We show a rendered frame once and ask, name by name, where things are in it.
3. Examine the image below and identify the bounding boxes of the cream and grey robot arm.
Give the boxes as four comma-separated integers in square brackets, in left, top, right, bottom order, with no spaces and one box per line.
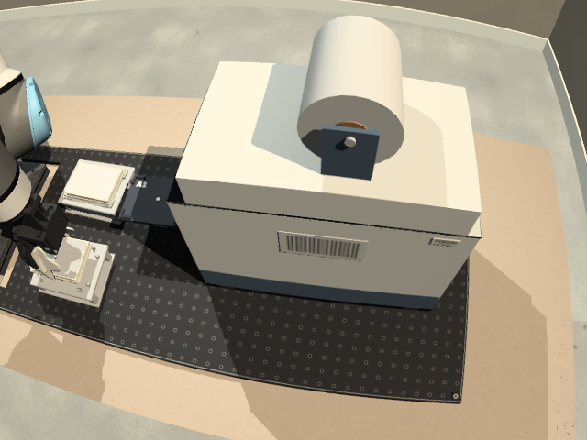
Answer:
[0,50,52,233]

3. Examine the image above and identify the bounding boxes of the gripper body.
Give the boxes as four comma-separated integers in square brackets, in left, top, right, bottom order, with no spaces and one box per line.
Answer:
[6,193,70,256]

